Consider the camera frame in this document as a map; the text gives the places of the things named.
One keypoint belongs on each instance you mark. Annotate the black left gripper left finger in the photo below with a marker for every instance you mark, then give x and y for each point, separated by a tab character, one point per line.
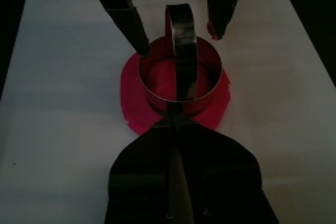
140	175

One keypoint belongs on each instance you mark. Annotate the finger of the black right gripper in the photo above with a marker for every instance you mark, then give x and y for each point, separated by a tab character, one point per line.
126	18
224	5

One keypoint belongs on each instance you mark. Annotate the small red dough scrap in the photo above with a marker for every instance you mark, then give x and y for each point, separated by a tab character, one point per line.
210	30

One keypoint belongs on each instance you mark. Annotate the white cutting mat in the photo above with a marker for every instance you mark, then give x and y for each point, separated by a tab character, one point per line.
65	103

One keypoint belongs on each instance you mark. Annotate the round metal dough cutter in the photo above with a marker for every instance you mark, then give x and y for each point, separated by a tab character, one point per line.
185	51

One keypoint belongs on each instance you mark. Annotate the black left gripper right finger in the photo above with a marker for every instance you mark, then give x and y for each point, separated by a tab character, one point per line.
222	182

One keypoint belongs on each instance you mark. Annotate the red dough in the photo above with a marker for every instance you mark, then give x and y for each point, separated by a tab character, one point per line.
133	103

